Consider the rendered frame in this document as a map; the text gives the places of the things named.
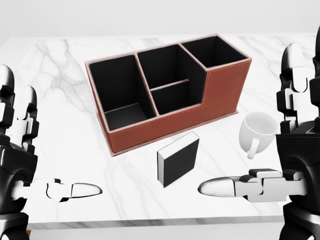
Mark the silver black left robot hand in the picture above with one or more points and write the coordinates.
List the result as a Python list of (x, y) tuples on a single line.
[(17, 160)]

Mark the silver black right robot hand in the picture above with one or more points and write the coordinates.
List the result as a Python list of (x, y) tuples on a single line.
[(297, 160)]

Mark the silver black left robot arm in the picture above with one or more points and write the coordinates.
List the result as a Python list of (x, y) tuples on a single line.
[(12, 226)]

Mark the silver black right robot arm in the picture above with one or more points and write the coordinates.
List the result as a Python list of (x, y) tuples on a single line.
[(301, 222)]

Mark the black book with white pages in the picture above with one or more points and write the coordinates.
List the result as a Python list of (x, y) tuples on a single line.
[(178, 160)]

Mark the red-brown desk caddy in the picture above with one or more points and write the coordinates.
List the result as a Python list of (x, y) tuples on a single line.
[(165, 95)]

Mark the white ceramic mug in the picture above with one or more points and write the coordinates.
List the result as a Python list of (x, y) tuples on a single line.
[(257, 136)]

